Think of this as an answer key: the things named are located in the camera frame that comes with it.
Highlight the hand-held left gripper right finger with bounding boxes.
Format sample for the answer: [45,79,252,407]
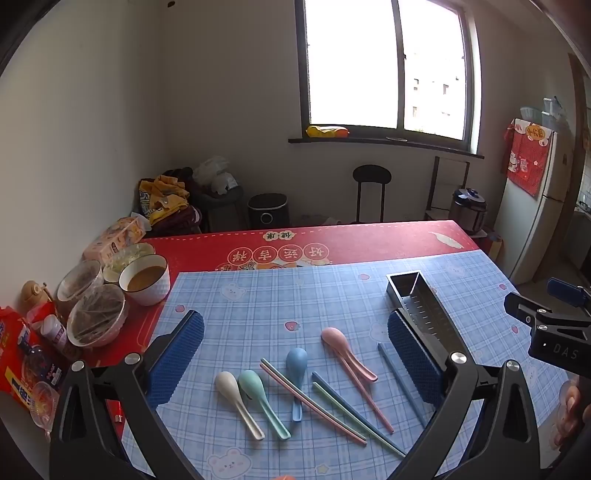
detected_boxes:
[387,310,550,480]

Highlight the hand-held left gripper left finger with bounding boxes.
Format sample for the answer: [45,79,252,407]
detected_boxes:
[49,310,205,480]

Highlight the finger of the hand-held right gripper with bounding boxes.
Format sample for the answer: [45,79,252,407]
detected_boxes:
[547,277,591,308]
[503,292,561,328]

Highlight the blue chopstick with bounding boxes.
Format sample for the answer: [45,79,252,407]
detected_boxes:
[311,372,393,440]
[378,342,426,428]

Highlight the white spoon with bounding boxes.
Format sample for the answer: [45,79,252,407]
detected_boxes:
[215,370,266,440]

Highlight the stainless steel utensil tray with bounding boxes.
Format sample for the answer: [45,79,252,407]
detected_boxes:
[386,270,462,352]

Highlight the pink chopstick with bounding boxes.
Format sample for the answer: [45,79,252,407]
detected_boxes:
[259,363,368,445]
[344,357,394,433]

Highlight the green spoon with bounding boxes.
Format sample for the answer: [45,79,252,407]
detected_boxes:
[238,369,291,440]

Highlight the pink spoon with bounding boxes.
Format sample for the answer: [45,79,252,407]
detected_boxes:
[321,327,378,383]

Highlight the green chopstick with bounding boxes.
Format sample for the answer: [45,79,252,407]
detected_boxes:
[312,381,406,457]
[261,358,368,440]

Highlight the blue spoon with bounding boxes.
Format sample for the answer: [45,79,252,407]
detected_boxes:
[285,347,308,422]

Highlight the person's right hand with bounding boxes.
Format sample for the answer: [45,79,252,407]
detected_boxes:
[554,376,591,446]

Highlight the white refrigerator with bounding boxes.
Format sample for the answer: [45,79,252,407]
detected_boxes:
[496,122,578,284]

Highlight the white bowl of soup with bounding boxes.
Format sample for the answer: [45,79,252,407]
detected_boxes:
[119,253,171,306]

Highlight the film-covered glass bowl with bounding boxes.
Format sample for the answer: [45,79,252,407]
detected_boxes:
[56,260,105,319]
[67,284,127,348]

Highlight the bowl of chopped cabbage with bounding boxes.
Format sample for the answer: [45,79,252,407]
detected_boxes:
[102,243,155,283]

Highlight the blue plaid table mat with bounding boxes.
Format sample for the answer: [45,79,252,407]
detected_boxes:
[121,251,571,480]

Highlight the silver pressure cooker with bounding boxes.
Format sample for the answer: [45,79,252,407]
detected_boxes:
[450,187,489,234]

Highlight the white bottle purple label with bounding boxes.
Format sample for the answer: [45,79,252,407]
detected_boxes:
[31,314,70,356]

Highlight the red printed tablecloth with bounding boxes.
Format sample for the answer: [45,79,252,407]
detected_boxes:
[69,220,481,462]

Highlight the patterned tissue box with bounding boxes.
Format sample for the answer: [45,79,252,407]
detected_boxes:
[83,216,152,264]

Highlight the clear plastic cup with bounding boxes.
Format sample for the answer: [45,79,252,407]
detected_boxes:
[31,381,61,435]

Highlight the dark grey chair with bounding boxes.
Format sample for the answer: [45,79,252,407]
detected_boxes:
[194,185,245,232]

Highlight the red snack packet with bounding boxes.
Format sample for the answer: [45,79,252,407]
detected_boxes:
[0,307,65,414]

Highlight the brown bear-shaped bottle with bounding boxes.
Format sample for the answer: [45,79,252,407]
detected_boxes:
[21,280,54,317]

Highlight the pile of clothes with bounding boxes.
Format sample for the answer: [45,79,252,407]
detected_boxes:
[135,168,204,236]

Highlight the clear plastic containers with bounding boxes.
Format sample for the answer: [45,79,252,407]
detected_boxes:
[519,96,568,127]

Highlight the black round stool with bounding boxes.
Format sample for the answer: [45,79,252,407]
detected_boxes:
[353,165,392,223]

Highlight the white plastic bag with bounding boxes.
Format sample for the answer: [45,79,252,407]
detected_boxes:
[191,156,238,197]

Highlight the yellow packet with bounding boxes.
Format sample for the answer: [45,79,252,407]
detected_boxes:
[306,124,350,139]

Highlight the window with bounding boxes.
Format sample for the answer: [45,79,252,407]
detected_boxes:
[294,0,483,155]

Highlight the wooden folding chair frame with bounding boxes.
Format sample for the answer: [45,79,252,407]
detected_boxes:
[425,156,471,221]

